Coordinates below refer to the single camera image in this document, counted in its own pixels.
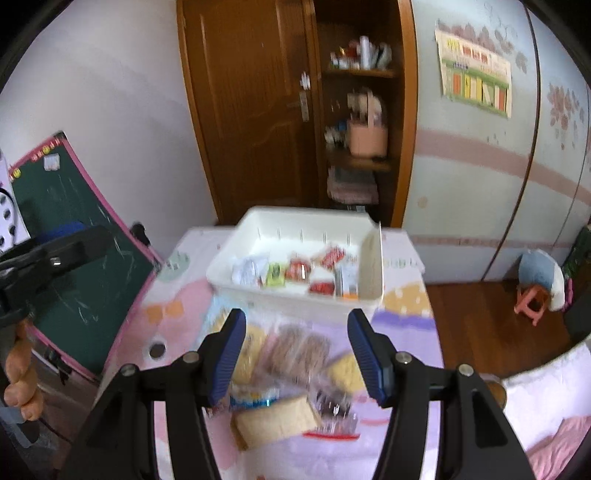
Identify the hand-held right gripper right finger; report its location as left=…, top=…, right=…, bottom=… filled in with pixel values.
left=347, top=308, right=536, bottom=480

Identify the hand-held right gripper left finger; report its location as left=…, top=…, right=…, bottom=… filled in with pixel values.
left=69, top=308, right=247, bottom=480

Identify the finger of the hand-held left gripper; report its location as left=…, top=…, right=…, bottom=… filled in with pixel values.
left=32, top=222, right=86, bottom=245
left=0, top=226, right=114, bottom=296

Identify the round yellow cake packet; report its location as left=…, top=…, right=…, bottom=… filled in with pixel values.
left=325, top=353, right=371, bottom=394

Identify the dark brownie packet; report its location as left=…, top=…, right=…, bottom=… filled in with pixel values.
left=306, top=383, right=362, bottom=438

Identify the clear brown cookie packet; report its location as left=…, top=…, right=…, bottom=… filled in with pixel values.
left=259, top=323, right=332, bottom=385

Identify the orange snack packet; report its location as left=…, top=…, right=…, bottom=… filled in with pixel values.
left=337, top=263, right=361, bottom=299

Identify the white plastic bin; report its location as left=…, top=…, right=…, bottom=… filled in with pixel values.
left=206, top=206, right=385, bottom=325

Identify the white snack packet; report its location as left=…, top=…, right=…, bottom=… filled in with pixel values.
left=231, top=255, right=271, bottom=288

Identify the red white cookie packet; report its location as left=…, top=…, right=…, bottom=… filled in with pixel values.
left=318, top=247, right=345, bottom=269

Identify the person's left hand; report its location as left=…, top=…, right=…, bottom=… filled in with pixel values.
left=4, top=320, right=40, bottom=421

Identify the pink framed chalkboard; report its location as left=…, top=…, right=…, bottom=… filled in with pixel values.
left=9, top=131, right=163, bottom=385

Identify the white board with black dots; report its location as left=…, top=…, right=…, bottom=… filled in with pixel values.
left=0, top=148, right=31, bottom=254

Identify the cartoon printed tablecloth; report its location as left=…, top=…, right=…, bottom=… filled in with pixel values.
left=106, top=225, right=448, bottom=480

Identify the brown wooden knob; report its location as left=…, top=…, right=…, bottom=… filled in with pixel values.
left=485, top=381, right=507, bottom=408

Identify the pink plastic stool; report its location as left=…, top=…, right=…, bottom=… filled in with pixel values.
left=514, top=284, right=553, bottom=327

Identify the folded pink cloth stack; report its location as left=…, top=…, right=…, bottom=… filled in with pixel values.
left=326, top=167, right=380, bottom=205

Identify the white pillow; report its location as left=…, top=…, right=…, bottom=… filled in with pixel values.
left=500, top=340, right=591, bottom=459

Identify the small pink stool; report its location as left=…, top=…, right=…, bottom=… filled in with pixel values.
left=518, top=249, right=572, bottom=311

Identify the floral sliding wardrobe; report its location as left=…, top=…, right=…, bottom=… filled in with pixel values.
left=401, top=0, right=591, bottom=283

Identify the pink blanket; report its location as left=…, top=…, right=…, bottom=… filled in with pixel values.
left=526, top=415, right=591, bottom=480

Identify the dark cabinet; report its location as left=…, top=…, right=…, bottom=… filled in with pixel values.
left=560, top=222, right=591, bottom=348

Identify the pink basket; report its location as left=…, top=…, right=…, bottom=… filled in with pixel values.
left=347, top=119, right=389, bottom=160

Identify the wooden door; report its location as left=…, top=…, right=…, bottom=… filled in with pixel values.
left=177, top=0, right=320, bottom=227

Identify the wooden corner shelf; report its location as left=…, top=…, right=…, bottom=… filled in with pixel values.
left=304, top=0, right=419, bottom=228

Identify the cluster of shelf bottles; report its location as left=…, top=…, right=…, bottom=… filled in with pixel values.
left=330, top=36, right=394, bottom=71

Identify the metal door handle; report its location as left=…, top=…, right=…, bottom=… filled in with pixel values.
left=288, top=91, right=310, bottom=123

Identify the wall poster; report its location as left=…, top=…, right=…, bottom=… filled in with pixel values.
left=434, top=18, right=514, bottom=119

